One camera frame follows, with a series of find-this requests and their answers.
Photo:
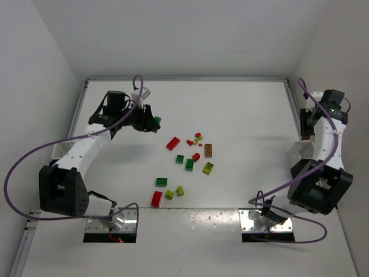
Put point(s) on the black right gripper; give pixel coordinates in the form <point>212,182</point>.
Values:
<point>306,123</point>

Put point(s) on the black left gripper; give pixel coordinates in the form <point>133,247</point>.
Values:
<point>147,118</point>

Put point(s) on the red orange lego stack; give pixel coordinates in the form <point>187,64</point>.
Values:
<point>173,144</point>

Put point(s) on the dark green curved lego brick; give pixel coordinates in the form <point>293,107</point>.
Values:
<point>180,159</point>

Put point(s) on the dark green 2x2 lego brick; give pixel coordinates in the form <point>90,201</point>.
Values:
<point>189,165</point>
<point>161,182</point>

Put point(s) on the orange 2x4 lego plate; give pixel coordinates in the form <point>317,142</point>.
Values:
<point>208,150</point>

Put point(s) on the lime 2x2 lego brick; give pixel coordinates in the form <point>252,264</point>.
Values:
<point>208,168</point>

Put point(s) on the red curved lego brick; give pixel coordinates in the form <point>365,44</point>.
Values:
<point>156,199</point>

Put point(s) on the dark green 2x4 lego brick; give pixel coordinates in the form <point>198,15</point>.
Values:
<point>158,120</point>

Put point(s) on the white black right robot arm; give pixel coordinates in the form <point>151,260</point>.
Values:
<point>323,179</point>

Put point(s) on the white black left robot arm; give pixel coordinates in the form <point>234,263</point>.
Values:
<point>62,189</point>

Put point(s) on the white right slotted bin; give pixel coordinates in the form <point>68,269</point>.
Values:
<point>300,150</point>

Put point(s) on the white slotted bin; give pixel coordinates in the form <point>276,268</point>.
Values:
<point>61,149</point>
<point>300,150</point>

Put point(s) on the small red sloped lego brick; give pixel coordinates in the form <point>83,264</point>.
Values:
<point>190,142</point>

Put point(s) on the small lime lego brick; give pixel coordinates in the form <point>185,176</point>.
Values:
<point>197,140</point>

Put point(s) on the white left slotted bin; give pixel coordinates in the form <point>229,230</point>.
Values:
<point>61,149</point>

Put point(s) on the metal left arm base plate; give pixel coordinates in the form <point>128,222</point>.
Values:
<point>124,222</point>

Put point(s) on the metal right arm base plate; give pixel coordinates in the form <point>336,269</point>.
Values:
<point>252,222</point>

